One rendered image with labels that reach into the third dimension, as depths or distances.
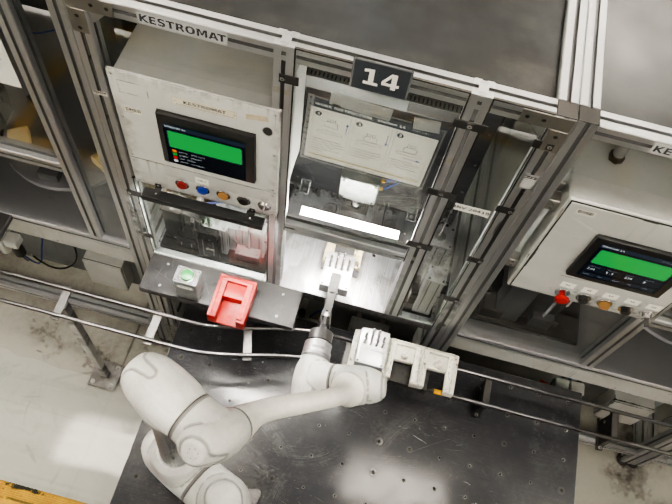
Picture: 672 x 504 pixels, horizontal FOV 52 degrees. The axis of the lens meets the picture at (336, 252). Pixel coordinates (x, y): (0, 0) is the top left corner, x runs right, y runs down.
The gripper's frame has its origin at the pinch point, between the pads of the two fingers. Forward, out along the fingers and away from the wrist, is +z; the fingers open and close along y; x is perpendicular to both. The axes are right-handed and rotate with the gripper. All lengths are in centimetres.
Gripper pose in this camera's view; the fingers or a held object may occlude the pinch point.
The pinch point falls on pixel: (333, 285)
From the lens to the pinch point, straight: 226.1
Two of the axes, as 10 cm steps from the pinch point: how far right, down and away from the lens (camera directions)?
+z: 2.2, -8.5, 4.7
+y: 0.9, -4.6, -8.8
